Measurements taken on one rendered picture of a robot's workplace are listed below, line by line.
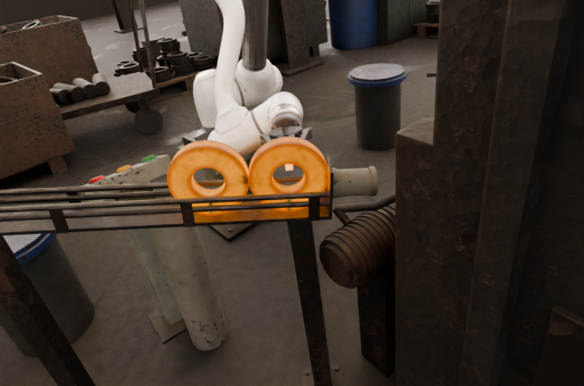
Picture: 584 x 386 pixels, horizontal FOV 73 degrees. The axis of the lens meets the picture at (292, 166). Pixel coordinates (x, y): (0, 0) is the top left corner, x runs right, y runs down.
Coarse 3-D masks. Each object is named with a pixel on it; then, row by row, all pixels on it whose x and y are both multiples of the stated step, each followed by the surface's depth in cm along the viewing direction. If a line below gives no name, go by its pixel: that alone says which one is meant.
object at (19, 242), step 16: (16, 240) 120; (32, 240) 119; (48, 240) 122; (16, 256) 115; (32, 256) 118; (48, 256) 126; (64, 256) 135; (32, 272) 121; (48, 272) 126; (64, 272) 132; (48, 288) 126; (64, 288) 132; (80, 288) 141; (0, 304) 121; (48, 304) 127; (64, 304) 132; (80, 304) 139; (0, 320) 126; (64, 320) 133; (80, 320) 138; (16, 336) 129; (32, 352) 132
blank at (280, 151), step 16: (272, 144) 74; (288, 144) 73; (304, 144) 74; (256, 160) 75; (272, 160) 75; (288, 160) 75; (304, 160) 75; (320, 160) 75; (256, 176) 76; (272, 176) 79; (304, 176) 78; (320, 176) 77; (256, 192) 78; (272, 192) 78; (288, 192) 79; (288, 208) 80; (304, 208) 81
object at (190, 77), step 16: (144, 48) 401; (176, 48) 384; (128, 64) 356; (144, 64) 395; (160, 64) 408; (176, 64) 367; (192, 64) 399; (208, 64) 380; (160, 80) 362; (176, 80) 362; (192, 80) 370; (160, 96) 367
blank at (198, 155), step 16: (192, 144) 74; (208, 144) 74; (224, 144) 75; (176, 160) 74; (192, 160) 74; (208, 160) 74; (224, 160) 74; (240, 160) 75; (176, 176) 75; (192, 176) 78; (224, 176) 76; (240, 176) 76; (176, 192) 77; (192, 192) 77; (208, 192) 79; (224, 192) 78; (240, 192) 78
